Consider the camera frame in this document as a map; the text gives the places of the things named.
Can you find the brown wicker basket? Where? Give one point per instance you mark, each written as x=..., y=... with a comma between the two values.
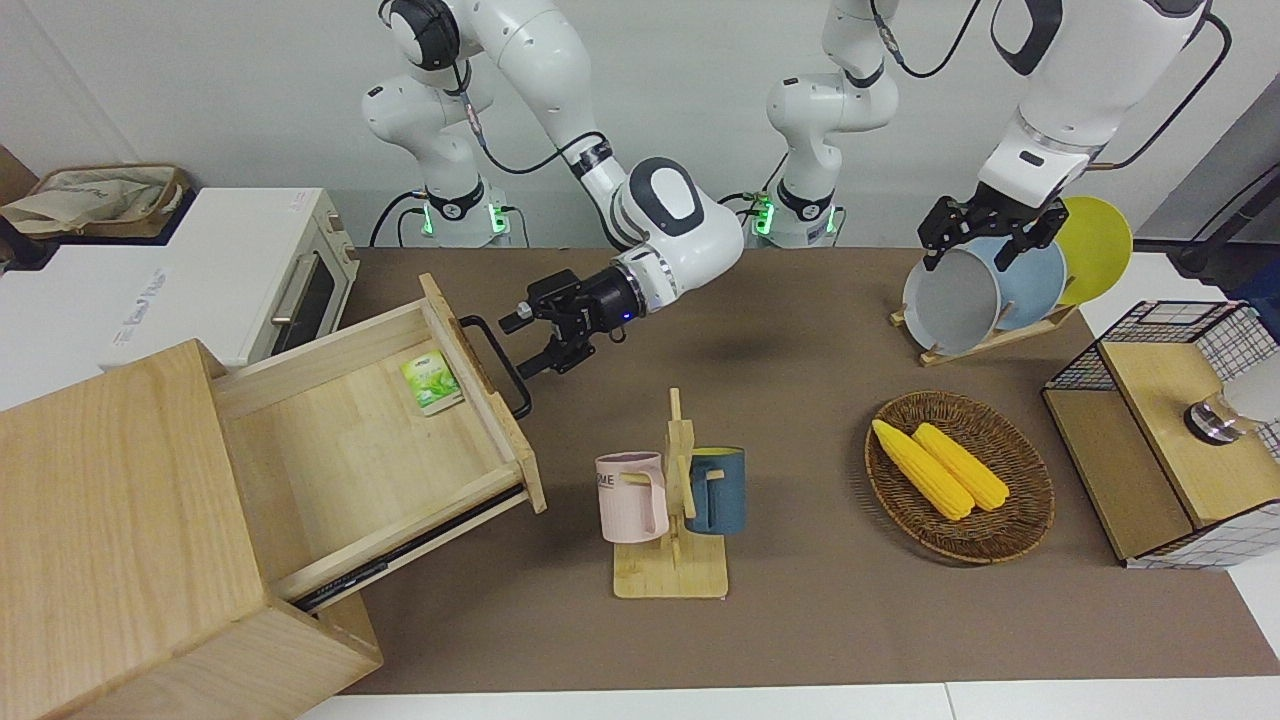
x=1010, y=535

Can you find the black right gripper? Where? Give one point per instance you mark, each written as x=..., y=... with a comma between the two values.
x=590, y=305

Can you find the yellow corn cob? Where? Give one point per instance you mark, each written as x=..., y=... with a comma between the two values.
x=962, y=465
x=920, y=468

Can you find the white cardboard box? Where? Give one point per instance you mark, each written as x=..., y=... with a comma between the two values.
x=60, y=315

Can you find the dark blue mug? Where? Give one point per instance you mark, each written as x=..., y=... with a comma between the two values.
x=725, y=495

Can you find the pink mug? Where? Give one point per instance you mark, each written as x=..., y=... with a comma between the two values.
x=628, y=500

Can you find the brown table mat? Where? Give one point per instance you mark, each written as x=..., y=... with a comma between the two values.
x=850, y=620

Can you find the blue plastic item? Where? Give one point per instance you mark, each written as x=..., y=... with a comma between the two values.
x=1262, y=290

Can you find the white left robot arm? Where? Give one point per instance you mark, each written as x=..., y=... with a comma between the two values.
x=1080, y=60

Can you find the white toaster oven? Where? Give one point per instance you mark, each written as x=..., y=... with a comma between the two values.
x=250, y=250

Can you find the wooden plate rack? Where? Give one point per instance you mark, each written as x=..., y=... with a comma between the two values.
x=1000, y=340

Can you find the light blue plate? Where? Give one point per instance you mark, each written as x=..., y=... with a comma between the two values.
x=1035, y=285

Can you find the wooden mug tree stand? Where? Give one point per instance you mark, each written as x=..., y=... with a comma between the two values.
x=670, y=575

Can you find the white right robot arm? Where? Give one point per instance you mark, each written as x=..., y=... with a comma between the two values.
x=560, y=70

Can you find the black stand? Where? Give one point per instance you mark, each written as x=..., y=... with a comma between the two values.
x=1200, y=258

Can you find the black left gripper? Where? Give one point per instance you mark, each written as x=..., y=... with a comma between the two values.
x=1005, y=212

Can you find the light wooden cabinet box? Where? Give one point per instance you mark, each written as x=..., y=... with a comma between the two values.
x=100, y=520

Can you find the grey plate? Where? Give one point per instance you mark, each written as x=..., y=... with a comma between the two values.
x=950, y=305

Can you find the brown bag with cloth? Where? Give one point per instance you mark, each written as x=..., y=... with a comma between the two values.
x=95, y=195

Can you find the yellow plate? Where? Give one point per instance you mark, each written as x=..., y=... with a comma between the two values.
x=1098, y=245

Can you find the green tea packet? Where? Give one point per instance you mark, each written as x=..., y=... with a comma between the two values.
x=432, y=385

